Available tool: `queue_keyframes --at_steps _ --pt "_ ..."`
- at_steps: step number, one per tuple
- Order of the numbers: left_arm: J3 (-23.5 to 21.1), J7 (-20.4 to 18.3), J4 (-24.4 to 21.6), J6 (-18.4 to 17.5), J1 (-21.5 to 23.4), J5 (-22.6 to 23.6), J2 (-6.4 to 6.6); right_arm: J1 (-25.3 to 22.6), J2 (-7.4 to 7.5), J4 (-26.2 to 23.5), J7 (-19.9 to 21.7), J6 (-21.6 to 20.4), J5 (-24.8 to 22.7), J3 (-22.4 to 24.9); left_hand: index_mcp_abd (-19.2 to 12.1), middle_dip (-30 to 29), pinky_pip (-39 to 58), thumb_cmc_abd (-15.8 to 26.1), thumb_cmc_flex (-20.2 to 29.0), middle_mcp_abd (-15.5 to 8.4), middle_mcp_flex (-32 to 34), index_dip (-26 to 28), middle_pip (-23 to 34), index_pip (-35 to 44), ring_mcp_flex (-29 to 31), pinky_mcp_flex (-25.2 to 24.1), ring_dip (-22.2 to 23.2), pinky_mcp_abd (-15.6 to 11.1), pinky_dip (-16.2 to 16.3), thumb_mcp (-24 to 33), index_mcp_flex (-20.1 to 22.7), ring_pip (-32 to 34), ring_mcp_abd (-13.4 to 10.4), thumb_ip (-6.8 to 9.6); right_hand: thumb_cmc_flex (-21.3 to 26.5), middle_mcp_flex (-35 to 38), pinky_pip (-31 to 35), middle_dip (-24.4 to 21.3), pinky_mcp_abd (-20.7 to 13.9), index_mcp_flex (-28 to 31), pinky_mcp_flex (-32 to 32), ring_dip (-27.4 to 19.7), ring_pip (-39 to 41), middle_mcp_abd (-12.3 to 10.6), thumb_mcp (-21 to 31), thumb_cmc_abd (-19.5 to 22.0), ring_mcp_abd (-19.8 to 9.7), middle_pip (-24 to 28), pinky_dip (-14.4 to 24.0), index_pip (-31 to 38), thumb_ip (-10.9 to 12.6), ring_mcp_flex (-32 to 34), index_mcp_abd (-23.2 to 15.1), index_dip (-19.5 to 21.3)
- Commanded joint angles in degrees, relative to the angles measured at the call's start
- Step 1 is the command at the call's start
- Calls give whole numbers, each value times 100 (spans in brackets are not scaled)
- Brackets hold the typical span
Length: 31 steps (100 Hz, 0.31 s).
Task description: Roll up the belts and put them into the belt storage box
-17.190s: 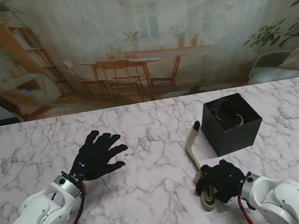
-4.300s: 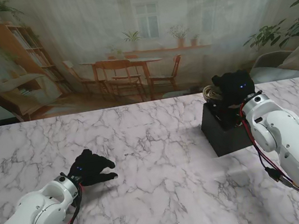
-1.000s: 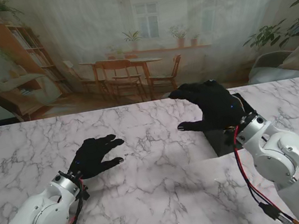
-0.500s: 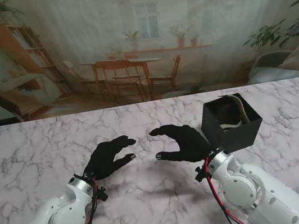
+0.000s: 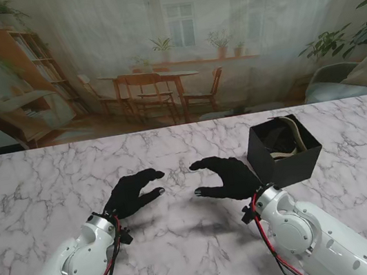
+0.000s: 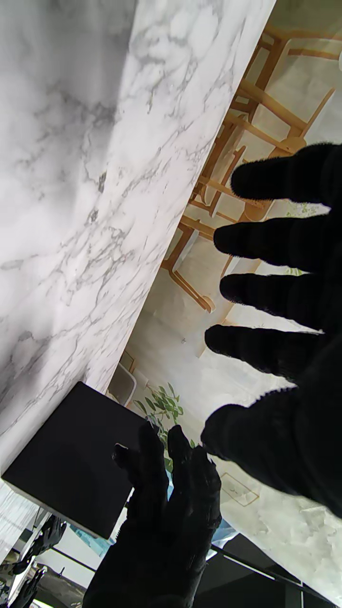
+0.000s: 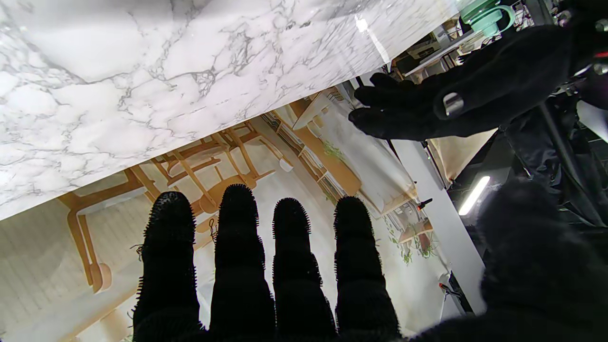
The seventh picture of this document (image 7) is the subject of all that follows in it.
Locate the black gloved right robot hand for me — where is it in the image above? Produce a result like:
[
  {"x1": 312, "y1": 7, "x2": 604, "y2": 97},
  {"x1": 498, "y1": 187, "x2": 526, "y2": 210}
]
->
[{"x1": 133, "y1": 180, "x2": 608, "y2": 342}]

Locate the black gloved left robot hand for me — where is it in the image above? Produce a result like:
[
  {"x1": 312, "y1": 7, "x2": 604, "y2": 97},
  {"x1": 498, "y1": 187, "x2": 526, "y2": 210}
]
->
[{"x1": 348, "y1": 24, "x2": 578, "y2": 142}]

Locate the mint green cup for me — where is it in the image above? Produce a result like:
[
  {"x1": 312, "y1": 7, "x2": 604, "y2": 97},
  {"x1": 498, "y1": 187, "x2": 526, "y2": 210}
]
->
[{"x1": 460, "y1": 0, "x2": 516, "y2": 38}]

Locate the printed room scene backdrop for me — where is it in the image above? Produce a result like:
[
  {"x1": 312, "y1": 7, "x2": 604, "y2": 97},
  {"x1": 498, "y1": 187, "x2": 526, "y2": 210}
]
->
[{"x1": 0, "y1": 78, "x2": 464, "y2": 342}]

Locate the white light tube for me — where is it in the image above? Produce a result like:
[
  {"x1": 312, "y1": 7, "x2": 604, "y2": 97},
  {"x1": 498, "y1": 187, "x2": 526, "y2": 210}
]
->
[{"x1": 458, "y1": 176, "x2": 491, "y2": 217}]

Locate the black backdrop stand pole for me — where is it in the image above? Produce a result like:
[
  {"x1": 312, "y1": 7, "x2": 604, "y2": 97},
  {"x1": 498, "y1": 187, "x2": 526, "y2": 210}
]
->
[{"x1": 539, "y1": 102, "x2": 606, "y2": 226}]

